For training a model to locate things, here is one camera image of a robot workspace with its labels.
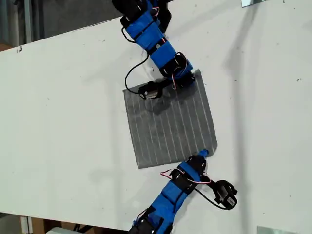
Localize grey striped square towel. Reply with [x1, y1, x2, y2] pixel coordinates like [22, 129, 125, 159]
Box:
[122, 69, 218, 169]

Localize white plastic container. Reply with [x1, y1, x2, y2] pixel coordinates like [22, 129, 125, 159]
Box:
[46, 226, 75, 234]

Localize brown cardboard box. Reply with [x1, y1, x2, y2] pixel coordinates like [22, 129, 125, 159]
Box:
[31, 217, 74, 234]

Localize arm red white wire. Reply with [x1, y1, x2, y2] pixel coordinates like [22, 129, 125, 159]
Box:
[160, 169, 212, 185]
[170, 58, 190, 90]

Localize camera black stalk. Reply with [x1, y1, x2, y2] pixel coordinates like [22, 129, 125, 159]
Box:
[204, 178, 220, 194]
[156, 78, 176, 98]

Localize camera black cable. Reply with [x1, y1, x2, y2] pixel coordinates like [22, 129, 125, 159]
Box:
[124, 50, 150, 95]
[194, 187, 230, 210]

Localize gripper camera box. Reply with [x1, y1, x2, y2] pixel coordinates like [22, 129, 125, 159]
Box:
[138, 81, 163, 101]
[214, 179, 238, 211]

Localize grey metal post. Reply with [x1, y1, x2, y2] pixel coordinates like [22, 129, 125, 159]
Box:
[23, 0, 33, 46]

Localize white metal post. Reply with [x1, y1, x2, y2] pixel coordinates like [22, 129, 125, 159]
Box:
[20, 215, 33, 234]

